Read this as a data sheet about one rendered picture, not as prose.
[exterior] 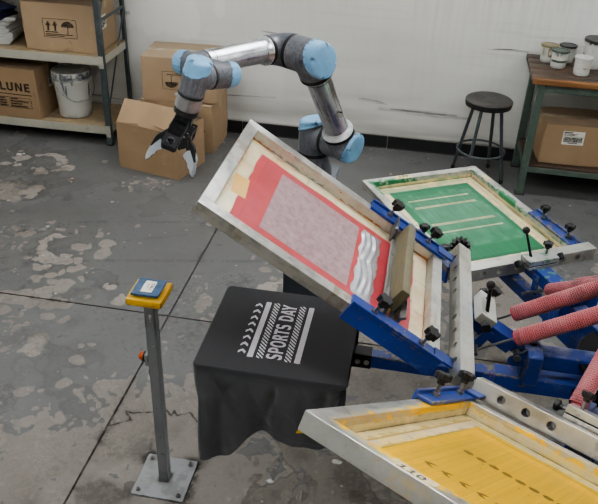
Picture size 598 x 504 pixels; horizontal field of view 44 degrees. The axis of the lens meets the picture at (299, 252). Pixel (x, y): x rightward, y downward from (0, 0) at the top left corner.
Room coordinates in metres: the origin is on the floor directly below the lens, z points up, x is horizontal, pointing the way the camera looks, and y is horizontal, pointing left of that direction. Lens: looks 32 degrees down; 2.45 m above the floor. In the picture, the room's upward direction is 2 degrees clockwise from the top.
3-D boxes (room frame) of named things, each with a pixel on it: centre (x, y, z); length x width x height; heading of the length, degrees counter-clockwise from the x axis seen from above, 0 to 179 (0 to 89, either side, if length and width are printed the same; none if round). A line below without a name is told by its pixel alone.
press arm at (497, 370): (1.86, -0.45, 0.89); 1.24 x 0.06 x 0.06; 81
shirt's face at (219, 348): (1.93, 0.04, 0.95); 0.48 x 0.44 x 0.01; 81
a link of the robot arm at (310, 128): (2.62, -0.04, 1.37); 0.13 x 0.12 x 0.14; 50
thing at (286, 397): (1.73, 0.07, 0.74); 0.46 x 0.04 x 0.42; 81
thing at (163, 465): (2.13, 0.52, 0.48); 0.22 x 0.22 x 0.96; 81
